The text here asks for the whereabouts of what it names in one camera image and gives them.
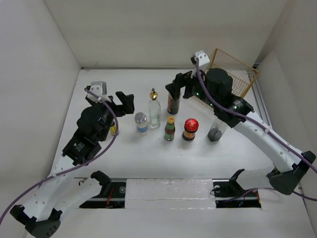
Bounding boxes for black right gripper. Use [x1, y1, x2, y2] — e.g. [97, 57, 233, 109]
[166, 64, 219, 109]

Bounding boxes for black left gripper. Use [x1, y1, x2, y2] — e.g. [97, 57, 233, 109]
[87, 91, 133, 141]

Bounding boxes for white blue shaker silver lid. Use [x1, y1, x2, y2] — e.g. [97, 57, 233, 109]
[134, 112, 148, 136]

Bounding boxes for small yellow bottle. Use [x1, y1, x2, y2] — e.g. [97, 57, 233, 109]
[109, 121, 116, 136]

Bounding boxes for clear oil bottle gold spout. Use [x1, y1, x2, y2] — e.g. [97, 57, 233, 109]
[148, 88, 161, 128]

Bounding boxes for dark soy sauce bottle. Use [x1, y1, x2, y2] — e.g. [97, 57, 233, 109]
[167, 90, 181, 115]

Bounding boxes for red lid sauce jar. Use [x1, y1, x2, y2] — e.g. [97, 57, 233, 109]
[182, 118, 199, 141]

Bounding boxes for green bottle yellow cap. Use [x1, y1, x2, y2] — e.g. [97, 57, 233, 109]
[164, 116, 175, 141]

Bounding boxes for clear oil bottle dark contents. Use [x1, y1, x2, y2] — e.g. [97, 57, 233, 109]
[208, 118, 228, 142]

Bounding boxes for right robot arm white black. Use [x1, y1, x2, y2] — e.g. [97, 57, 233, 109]
[165, 68, 316, 195]

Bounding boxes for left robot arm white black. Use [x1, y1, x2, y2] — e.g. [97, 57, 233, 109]
[10, 91, 135, 238]

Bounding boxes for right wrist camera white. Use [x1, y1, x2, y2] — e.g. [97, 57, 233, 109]
[191, 51, 211, 71]

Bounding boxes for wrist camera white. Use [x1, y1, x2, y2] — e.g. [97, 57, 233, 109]
[87, 81, 110, 103]
[191, 51, 211, 71]

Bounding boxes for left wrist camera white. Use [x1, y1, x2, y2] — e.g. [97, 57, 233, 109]
[87, 81, 110, 103]

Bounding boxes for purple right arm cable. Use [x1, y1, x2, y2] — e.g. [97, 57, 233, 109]
[194, 58, 317, 203]

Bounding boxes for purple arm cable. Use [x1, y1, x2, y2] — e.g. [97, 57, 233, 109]
[194, 58, 317, 203]
[0, 88, 119, 224]

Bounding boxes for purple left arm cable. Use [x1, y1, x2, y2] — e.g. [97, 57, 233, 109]
[0, 88, 119, 224]

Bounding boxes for gold wire basket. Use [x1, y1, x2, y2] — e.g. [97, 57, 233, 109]
[205, 48, 260, 98]

